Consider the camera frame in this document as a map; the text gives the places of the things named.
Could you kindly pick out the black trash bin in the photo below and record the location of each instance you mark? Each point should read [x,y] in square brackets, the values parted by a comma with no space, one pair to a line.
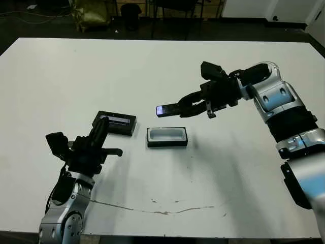
[130,17]

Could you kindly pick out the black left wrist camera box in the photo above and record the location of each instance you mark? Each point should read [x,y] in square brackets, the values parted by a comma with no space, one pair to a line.
[57,145]

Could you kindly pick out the white paper sheet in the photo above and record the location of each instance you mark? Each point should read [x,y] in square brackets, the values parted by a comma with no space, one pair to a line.
[31,7]

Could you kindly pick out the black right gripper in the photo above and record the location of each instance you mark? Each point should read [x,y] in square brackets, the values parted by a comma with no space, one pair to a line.
[221,94]

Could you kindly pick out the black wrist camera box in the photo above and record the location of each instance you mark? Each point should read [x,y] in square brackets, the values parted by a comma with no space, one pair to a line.
[213,71]
[57,145]

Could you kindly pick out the black bar-shaped camera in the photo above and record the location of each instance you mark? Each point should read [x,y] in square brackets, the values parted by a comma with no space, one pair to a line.
[167,110]

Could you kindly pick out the black box base white tray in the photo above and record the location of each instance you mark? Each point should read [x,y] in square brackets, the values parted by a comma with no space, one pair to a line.
[166,134]

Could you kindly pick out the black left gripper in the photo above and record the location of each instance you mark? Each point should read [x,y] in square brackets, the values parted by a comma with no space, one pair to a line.
[86,157]

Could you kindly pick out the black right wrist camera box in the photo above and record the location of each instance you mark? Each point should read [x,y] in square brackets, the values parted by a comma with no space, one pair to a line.
[213,71]

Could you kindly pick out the black box lid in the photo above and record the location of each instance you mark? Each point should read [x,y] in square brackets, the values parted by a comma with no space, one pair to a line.
[122,128]

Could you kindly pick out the white door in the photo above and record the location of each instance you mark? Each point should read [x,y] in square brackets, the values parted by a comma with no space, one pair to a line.
[317,12]

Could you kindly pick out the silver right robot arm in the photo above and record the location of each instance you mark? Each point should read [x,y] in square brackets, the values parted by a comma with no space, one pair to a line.
[279,94]

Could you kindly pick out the yellow-green plastic bag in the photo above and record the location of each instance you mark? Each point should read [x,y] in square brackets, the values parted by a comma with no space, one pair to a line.
[91,15]

